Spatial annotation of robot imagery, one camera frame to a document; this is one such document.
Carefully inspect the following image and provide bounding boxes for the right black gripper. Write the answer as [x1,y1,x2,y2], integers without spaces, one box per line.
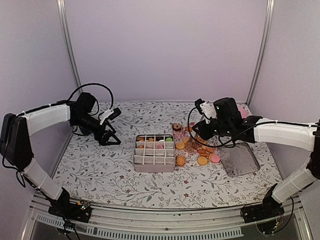
[192,119,233,141]

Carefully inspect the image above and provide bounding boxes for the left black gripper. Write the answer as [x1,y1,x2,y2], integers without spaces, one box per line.
[72,112,121,146]

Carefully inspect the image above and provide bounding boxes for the metal serving tongs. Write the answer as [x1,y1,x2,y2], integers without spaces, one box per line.
[185,133,206,153]

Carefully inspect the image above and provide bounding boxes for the orange swirl cookie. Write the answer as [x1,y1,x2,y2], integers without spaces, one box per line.
[137,136,145,142]

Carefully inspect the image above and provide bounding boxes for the green round cookie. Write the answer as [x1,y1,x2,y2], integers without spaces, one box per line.
[165,137,173,142]

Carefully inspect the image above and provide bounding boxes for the metal tin with white dividers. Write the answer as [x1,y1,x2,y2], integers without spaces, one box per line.
[133,134,176,173]

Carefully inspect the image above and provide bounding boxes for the brown flower cookie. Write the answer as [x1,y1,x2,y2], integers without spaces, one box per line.
[156,136,164,142]

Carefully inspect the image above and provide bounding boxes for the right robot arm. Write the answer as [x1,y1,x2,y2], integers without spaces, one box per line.
[192,97,320,218]

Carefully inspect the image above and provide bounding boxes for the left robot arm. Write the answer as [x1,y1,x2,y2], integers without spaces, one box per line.
[0,92,121,217]

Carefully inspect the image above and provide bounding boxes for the dark blue cup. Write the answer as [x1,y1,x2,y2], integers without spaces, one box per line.
[72,126,91,137]

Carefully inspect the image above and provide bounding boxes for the pink round cookie right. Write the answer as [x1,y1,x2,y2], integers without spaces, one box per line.
[208,153,221,164]

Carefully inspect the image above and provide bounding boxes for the chocolate donut cookie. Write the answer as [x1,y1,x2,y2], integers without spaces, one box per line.
[172,123,182,132]

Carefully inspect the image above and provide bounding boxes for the floral tablecloth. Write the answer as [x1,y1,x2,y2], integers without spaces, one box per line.
[53,102,281,209]

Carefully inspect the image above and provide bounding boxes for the pink plate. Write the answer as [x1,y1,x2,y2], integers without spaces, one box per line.
[237,104,251,119]

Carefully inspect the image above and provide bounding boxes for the silver tin lid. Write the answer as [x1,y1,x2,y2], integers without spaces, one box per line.
[218,142,261,178]

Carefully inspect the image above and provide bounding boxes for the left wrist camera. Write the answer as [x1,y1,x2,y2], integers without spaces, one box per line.
[98,107,122,125]

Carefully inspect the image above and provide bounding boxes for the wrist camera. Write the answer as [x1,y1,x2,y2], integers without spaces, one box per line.
[98,107,122,125]
[194,98,217,124]

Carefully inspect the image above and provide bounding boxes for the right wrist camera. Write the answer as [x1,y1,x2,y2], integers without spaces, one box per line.
[194,98,217,124]

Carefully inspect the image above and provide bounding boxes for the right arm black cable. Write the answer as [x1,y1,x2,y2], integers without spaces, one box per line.
[187,106,237,148]

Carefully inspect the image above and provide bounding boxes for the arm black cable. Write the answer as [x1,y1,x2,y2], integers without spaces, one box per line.
[187,106,237,148]
[67,82,115,111]

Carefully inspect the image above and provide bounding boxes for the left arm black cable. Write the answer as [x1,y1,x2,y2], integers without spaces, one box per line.
[67,82,115,111]

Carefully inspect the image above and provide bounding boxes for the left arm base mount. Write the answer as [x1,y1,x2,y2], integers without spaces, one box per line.
[48,201,92,223]

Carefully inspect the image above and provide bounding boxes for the aluminium front rail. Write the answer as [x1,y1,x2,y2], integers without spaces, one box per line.
[21,194,313,240]

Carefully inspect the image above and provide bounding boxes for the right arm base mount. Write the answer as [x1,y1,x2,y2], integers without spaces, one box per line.
[240,200,285,223]

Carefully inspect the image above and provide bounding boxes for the right aluminium frame post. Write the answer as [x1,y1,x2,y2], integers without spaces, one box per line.
[245,0,275,107]

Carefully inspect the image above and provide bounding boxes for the aluminium frame post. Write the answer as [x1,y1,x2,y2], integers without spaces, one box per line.
[56,0,81,87]
[245,0,275,107]

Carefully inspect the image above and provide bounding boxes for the left aluminium frame post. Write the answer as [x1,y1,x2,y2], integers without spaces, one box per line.
[56,0,81,87]

